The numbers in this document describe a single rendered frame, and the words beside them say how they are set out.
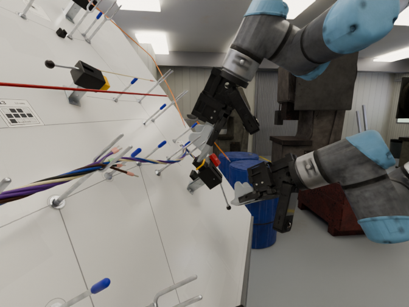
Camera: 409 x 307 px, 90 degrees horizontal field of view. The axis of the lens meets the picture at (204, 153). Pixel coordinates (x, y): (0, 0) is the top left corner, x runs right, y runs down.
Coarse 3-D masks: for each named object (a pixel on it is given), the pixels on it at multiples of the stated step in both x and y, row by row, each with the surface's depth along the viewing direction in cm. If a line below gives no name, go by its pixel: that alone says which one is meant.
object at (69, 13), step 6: (72, 0) 54; (78, 0) 54; (84, 0) 55; (90, 0) 56; (96, 0) 57; (72, 6) 56; (78, 6) 56; (84, 6) 56; (90, 6) 57; (66, 12) 57; (72, 12) 57; (66, 18) 56; (72, 18) 58
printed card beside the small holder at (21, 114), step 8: (0, 104) 28; (8, 104) 29; (16, 104) 30; (24, 104) 31; (0, 112) 28; (8, 112) 28; (16, 112) 29; (24, 112) 30; (32, 112) 31; (8, 120) 28; (16, 120) 29; (24, 120) 30; (32, 120) 31; (40, 120) 32
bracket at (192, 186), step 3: (198, 177) 57; (195, 180) 58; (198, 180) 56; (201, 180) 55; (189, 183) 58; (192, 183) 58; (195, 183) 56; (198, 183) 56; (201, 183) 56; (189, 186) 57; (192, 186) 56; (195, 186) 58; (198, 186) 56; (189, 189) 56; (192, 189) 57; (195, 189) 57; (192, 192) 56
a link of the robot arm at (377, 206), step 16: (384, 176) 36; (352, 192) 37; (368, 192) 35; (384, 192) 35; (400, 192) 37; (352, 208) 39; (368, 208) 36; (384, 208) 34; (400, 208) 34; (368, 224) 36; (384, 224) 34; (400, 224) 33; (384, 240) 34; (400, 240) 33
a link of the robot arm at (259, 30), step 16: (256, 0) 38; (272, 0) 37; (256, 16) 38; (272, 16) 38; (240, 32) 41; (256, 32) 39; (272, 32) 39; (240, 48) 41; (256, 48) 40; (272, 48) 41
